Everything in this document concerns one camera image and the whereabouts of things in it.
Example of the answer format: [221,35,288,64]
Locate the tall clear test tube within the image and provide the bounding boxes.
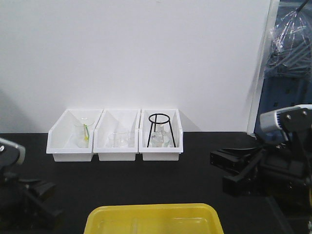
[171,217,209,226]

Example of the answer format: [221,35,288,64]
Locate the left white storage bin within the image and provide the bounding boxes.
[46,109,103,162]

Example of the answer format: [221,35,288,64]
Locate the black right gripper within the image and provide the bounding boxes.
[210,131,312,202]

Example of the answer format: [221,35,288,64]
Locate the right white storage bin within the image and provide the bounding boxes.
[138,109,183,161]

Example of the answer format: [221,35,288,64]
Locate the glass dish with yellow-green rod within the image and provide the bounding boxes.
[74,117,94,148]

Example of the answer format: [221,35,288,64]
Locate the white storage bin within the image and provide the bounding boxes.
[93,109,141,161]
[46,109,103,162]
[138,109,183,161]

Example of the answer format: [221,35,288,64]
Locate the plastic bag of pegs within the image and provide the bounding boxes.
[265,0,312,82]

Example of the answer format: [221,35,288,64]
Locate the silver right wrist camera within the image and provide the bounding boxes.
[260,104,312,139]

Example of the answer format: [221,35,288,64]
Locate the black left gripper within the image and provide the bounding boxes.
[0,166,63,224]

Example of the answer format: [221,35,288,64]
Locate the black wire tripod stand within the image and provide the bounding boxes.
[147,113,176,148]

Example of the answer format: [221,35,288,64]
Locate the clear glass beaker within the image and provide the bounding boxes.
[107,132,130,148]

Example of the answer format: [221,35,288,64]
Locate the crumpled clear glassware pieces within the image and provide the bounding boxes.
[149,125,173,148]

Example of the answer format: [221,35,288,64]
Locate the middle white storage bin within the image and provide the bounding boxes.
[93,109,141,161]

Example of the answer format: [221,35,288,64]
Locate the yellow plastic tray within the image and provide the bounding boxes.
[84,203,224,234]

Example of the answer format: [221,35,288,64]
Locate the short clear test tube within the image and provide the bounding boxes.
[130,218,139,234]

